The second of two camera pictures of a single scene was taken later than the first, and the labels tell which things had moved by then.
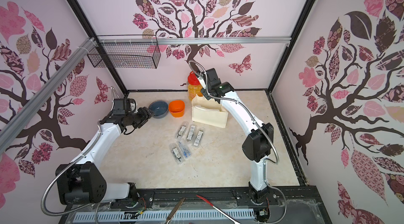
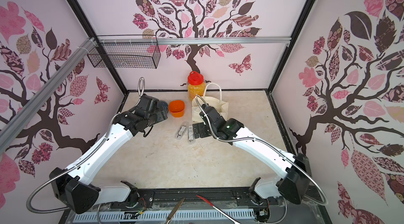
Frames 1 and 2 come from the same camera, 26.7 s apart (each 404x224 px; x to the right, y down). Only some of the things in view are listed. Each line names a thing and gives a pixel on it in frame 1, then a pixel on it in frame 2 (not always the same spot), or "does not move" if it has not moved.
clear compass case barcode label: (192, 129) does not move
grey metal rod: (174, 211) does not move
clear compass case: (182, 130) does not move
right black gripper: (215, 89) to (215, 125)
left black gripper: (146, 115) to (161, 115)
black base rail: (296, 205) does not move
